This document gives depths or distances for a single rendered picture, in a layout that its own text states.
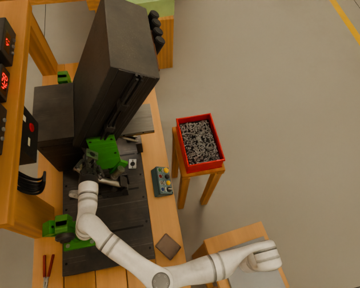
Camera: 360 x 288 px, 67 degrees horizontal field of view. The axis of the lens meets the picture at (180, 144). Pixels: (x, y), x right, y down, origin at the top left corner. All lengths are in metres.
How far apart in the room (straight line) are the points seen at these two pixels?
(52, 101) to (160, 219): 0.75
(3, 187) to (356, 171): 2.75
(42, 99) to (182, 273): 0.96
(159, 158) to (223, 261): 0.69
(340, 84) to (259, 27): 1.17
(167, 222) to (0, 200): 0.78
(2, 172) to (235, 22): 3.27
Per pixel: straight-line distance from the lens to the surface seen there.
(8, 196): 0.88
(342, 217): 2.75
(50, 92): 1.41
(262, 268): 1.14
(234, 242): 1.47
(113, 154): 1.25
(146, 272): 0.99
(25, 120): 1.08
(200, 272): 1.05
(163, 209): 1.41
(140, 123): 1.34
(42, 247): 1.52
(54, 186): 1.58
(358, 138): 3.19
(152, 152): 1.52
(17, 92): 1.05
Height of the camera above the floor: 2.27
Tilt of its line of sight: 63 degrees down
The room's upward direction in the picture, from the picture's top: 5 degrees clockwise
